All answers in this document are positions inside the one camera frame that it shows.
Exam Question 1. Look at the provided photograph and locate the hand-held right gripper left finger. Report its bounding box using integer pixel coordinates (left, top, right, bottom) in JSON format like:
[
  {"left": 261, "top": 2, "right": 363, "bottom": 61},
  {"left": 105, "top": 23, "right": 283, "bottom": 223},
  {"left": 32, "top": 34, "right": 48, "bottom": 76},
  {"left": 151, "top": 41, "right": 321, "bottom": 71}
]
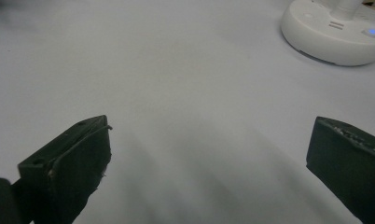
[{"left": 10, "top": 114, "right": 114, "bottom": 224}]

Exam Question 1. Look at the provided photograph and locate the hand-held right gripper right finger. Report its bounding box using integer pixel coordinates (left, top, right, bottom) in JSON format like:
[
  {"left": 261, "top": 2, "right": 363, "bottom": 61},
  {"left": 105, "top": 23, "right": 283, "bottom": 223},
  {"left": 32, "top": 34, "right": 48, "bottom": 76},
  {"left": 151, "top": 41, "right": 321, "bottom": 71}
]
[{"left": 305, "top": 116, "right": 375, "bottom": 224}]

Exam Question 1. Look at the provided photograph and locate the white round lamp base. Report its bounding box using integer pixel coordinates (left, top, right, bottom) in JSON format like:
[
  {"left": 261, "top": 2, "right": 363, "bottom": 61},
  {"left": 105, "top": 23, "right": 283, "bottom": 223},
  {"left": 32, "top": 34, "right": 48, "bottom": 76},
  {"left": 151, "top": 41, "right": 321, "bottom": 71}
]
[{"left": 280, "top": 0, "right": 375, "bottom": 67}]

